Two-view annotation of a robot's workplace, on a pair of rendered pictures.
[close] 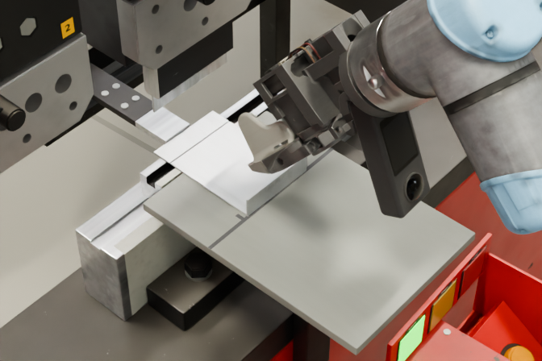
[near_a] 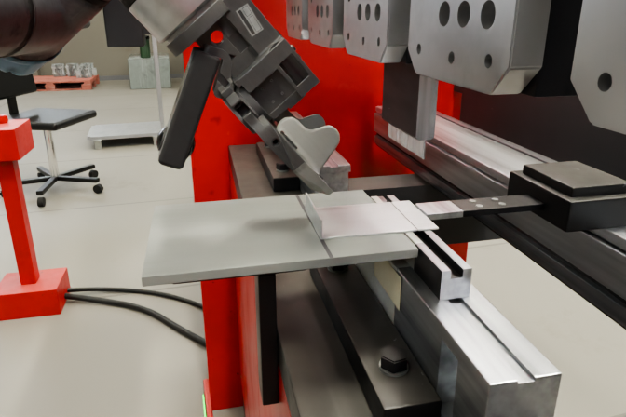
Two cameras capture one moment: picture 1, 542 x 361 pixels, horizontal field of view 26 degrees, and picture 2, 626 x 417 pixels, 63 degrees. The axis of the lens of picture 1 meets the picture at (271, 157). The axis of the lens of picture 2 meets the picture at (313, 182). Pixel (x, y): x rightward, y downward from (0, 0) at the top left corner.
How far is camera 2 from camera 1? 132 cm
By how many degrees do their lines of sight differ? 100
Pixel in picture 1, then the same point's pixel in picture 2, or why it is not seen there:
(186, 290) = not seen: hidden behind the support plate
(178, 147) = (405, 208)
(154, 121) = (442, 205)
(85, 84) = (331, 22)
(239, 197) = (325, 210)
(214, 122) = (421, 223)
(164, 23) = (350, 16)
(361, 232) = (227, 235)
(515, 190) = not seen: hidden behind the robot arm
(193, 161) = (383, 208)
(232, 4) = (374, 44)
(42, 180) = not seen: outside the picture
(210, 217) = (321, 201)
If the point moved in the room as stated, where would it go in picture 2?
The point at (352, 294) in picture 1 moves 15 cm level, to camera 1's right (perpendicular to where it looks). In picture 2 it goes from (188, 216) to (61, 266)
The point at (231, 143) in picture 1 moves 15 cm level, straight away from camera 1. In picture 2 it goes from (387, 222) to (531, 257)
